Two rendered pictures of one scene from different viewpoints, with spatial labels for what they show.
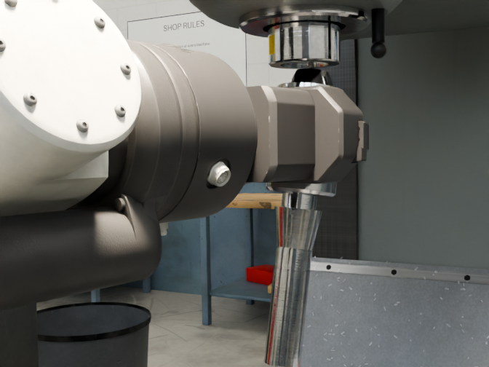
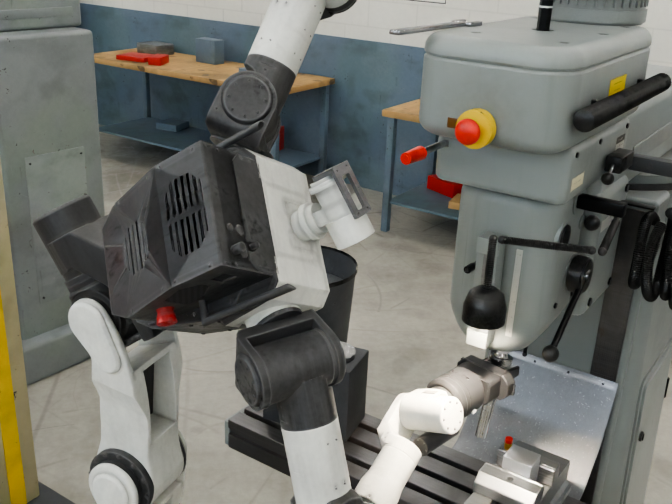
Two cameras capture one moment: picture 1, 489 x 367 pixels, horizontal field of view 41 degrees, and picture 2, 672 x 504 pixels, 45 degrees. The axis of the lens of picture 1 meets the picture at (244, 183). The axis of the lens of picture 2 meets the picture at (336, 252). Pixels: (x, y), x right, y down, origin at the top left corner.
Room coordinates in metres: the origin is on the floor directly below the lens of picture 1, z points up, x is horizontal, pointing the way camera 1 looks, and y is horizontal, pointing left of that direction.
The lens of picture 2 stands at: (-1.01, 0.17, 2.04)
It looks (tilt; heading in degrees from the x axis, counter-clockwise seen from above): 22 degrees down; 5
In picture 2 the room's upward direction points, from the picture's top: 3 degrees clockwise
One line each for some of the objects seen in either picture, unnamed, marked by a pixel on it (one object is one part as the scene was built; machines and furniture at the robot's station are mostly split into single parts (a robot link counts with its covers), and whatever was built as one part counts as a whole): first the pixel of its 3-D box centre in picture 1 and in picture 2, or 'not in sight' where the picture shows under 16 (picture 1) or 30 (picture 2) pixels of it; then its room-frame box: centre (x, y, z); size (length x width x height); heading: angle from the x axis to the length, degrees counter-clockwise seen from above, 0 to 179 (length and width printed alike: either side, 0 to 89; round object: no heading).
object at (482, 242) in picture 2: not in sight; (486, 290); (0.33, 0.01, 1.45); 0.04 x 0.04 x 0.21; 61
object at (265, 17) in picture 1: (303, 22); not in sight; (0.43, -0.04, 1.31); 0.09 x 0.09 x 0.01
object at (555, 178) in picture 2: not in sight; (536, 146); (0.47, -0.06, 1.68); 0.34 x 0.24 x 0.10; 151
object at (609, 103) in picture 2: not in sight; (625, 98); (0.39, -0.19, 1.79); 0.45 x 0.04 x 0.04; 151
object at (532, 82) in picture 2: not in sight; (539, 76); (0.44, -0.05, 1.81); 0.47 x 0.26 x 0.16; 151
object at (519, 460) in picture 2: not in sight; (520, 467); (0.40, -0.11, 1.03); 0.06 x 0.05 x 0.06; 61
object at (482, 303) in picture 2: not in sight; (485, 303); (0.24, 0.02, 1.46); 0.07 x 0.07 x 0.06
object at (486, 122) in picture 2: not in sight; (475, 128); (0.23, 0.07, 1.76); 0.06 x 0.02 x 0.06; 61
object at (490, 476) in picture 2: not in sight; (508, 487); (0.35, -0.08, 1.02); 0.12 x 0.06 x 0.04; 61
